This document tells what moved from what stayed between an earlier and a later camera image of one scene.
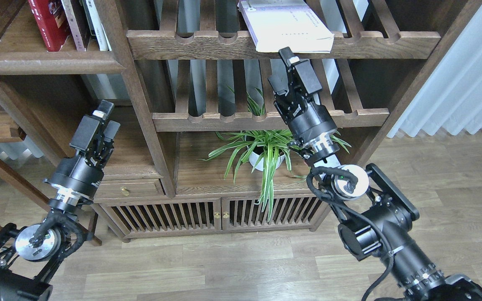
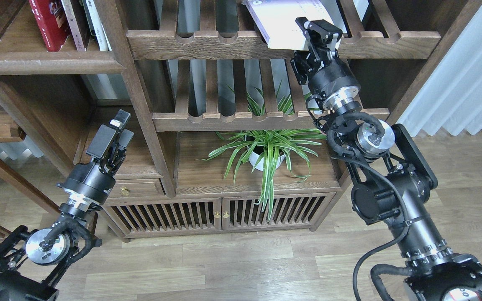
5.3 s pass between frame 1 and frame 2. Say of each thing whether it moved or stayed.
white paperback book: moved
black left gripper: moved
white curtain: stayed
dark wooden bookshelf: stayed
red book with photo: stayed
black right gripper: moved
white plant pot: stayed
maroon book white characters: stayed
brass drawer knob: stayed
